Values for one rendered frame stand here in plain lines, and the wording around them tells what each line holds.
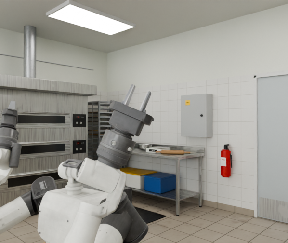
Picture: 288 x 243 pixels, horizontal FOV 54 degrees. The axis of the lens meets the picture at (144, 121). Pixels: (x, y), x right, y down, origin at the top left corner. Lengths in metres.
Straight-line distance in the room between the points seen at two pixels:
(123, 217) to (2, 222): 0.51
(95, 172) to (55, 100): 3.95
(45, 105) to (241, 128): 3.02
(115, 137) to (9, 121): 0.64
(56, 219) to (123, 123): 0.46
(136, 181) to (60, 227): 4.02
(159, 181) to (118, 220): 3.78
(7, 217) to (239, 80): 3.91
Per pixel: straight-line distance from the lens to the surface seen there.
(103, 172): 0.73
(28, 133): 4.44
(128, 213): 0.92
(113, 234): 0.86
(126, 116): 0.74
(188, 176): 5.07
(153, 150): 4.69
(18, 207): 1.23
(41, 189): 1.23
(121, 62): 6.29
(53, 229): 1.07
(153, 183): 4.73
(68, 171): 1.06
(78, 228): 0.72
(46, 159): 4.60
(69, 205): 1.01
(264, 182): 4.49
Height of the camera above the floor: 1.36
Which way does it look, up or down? level
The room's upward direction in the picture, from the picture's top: straight up
